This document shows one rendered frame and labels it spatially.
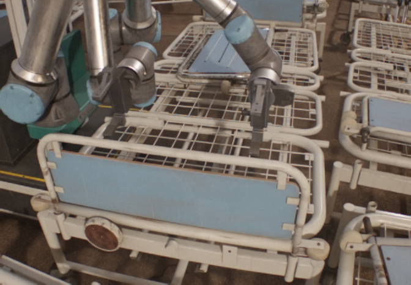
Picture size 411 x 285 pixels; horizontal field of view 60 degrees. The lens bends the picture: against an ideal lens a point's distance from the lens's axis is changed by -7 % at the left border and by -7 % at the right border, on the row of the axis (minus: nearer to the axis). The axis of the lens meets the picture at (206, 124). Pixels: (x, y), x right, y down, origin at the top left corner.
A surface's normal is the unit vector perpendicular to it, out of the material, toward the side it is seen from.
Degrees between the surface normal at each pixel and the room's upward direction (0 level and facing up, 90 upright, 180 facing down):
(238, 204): 90
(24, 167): 0
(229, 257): 90
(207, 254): 90
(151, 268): 0
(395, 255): 5
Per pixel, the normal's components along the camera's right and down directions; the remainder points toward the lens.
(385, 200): -0.01, -0.85
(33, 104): -0.01, 0.58
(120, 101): -0.22, 0.65
